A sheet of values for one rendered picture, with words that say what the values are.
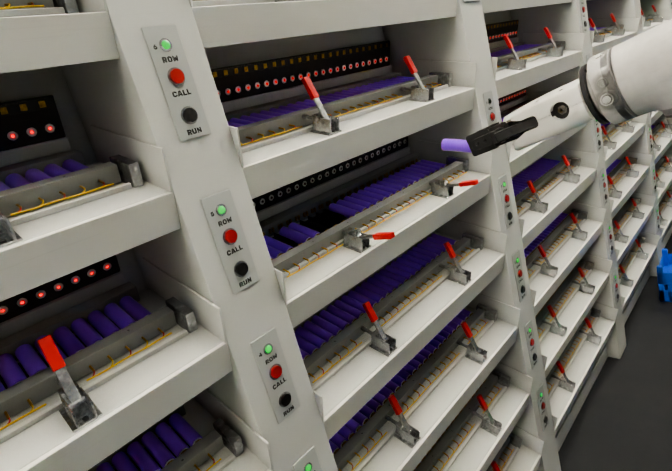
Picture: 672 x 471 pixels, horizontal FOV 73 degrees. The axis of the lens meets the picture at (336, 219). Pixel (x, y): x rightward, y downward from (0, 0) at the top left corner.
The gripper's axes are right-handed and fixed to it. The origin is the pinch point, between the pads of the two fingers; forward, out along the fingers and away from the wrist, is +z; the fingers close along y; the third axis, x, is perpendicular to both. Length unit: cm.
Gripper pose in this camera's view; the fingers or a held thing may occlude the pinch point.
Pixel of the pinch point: (486, 139)
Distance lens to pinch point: 70.2
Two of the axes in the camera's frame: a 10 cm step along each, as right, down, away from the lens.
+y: 6.7, -3.6, 6.5
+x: -4.2, -9.1, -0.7
